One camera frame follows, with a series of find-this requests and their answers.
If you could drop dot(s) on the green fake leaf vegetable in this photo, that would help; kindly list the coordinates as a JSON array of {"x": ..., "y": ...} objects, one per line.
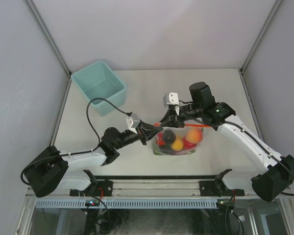
[{"x": 161, "y": 150}]

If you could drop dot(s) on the red fake apple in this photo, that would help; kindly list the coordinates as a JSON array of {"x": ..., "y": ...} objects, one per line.
[{"x": 188, "y": 145}]

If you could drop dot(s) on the red yellow fake pear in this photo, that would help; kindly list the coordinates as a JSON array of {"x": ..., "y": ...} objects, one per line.
[{"x": 194, "y": 136}]

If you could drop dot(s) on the clear zip top bag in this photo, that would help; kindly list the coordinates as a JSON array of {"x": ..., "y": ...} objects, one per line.
[{"x": 180, "y": 134}]

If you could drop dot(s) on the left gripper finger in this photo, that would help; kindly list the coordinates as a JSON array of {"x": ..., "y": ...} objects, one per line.
[
  {"x": 151, "y": 135},
  {"x": 154, "y": 129}
]

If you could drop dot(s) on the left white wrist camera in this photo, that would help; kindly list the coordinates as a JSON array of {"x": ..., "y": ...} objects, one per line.
[{"x": 133, "y": 122}]

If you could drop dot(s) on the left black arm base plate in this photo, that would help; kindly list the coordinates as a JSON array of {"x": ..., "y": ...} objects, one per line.
[{"x": 101, "y": 189}]

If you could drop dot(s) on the left aluminium frame post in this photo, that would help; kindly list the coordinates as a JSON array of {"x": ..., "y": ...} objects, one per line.
[{"x": 47, "y": 35}]

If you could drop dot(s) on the blue slotted cable duct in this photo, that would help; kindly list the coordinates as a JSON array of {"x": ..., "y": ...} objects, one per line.
[{"x": 127, "y": 203}]

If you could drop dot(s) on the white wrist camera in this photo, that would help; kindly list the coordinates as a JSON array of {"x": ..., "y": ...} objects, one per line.
[
  {"x": 133, "y": 122},
  {"x": 170, "y": 99}
]

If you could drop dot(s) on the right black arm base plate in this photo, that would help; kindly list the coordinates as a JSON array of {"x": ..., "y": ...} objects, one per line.
[{"x": 210, "y": 188}]

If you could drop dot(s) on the teal plastic bin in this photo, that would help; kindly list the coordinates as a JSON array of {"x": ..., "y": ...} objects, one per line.
[{"x": 98, "y": 80}]

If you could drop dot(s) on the right aluminium frame post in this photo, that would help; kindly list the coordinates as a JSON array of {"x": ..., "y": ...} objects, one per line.
[{"x": 277, "y": 4}]

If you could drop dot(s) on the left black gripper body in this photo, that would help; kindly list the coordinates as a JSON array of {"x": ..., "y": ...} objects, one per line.
[{"x": 141, "y": 133}]

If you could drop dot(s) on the dark purple fake eggplant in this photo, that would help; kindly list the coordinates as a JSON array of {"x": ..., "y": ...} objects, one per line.
[{"x": 169, "y": 137}]

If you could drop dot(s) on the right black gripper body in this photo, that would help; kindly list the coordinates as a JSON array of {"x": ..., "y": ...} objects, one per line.
[{"x": 179, "y": 121}]

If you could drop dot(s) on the orange fake fruit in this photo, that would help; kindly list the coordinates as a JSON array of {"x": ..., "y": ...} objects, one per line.
[{"x": 177, "y": 145}]

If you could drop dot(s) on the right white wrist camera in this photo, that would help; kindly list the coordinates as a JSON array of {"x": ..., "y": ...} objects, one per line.
[{"x": 170, "y": 99}]

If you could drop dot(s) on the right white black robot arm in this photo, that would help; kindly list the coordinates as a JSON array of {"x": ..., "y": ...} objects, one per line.
[{"x": 274, "y": 172}]

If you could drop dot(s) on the aluminium mounting rail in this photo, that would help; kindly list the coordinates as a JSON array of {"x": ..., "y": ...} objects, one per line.
[{"x": 149, "y": 186}]

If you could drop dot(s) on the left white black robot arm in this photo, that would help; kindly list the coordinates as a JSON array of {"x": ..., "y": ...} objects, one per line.
[{"x": 54, "y": 170}]

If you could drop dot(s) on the aluminium frame post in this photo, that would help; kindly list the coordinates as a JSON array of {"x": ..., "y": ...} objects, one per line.
[
  {"x": 277, "y": 4},
  {"x": 47, "y": 35}
]

